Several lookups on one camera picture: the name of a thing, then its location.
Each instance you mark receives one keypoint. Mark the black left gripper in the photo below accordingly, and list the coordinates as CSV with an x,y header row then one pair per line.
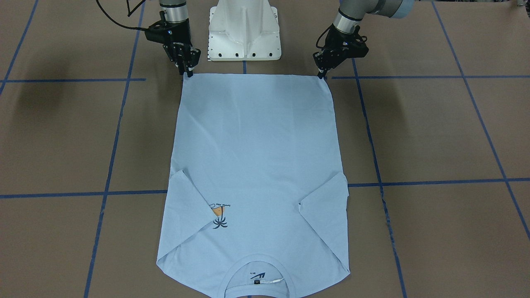
x,y
336,41

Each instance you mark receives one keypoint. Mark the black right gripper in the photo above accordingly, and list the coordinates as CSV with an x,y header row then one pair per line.
x,y
180,35

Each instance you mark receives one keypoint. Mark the light blue t-shirt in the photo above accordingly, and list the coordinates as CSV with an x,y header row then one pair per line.
x,y
257,199

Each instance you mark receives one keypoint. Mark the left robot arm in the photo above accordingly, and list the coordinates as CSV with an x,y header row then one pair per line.
x,y
352,12

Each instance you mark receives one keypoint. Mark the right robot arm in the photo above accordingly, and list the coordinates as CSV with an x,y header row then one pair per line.
x,y
173,11

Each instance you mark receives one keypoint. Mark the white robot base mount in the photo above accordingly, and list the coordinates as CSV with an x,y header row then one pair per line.
x,y
244,30

